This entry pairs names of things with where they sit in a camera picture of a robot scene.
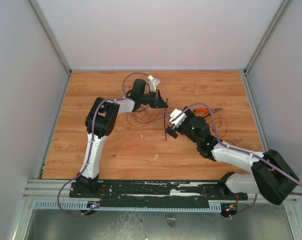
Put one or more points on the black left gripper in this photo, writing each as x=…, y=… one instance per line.
x=158, y=102

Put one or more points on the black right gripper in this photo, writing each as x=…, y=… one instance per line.
x=177, y=128

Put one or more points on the black zip tie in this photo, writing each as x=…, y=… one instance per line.
x=164, y=119

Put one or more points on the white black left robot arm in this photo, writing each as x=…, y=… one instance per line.
x=101, y=120

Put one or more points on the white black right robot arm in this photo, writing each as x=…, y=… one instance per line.
x=267, y=175

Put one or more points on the orange black needle-nose pliers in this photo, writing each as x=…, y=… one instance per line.
x=206, y=112

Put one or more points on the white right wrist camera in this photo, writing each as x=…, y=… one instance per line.
x=177, y=117

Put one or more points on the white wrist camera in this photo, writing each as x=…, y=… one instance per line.
x=177, y=117
x=153, y=82

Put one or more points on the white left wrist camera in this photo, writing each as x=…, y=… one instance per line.
x=153, y=82

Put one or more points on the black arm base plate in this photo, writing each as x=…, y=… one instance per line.
x=156, y=194

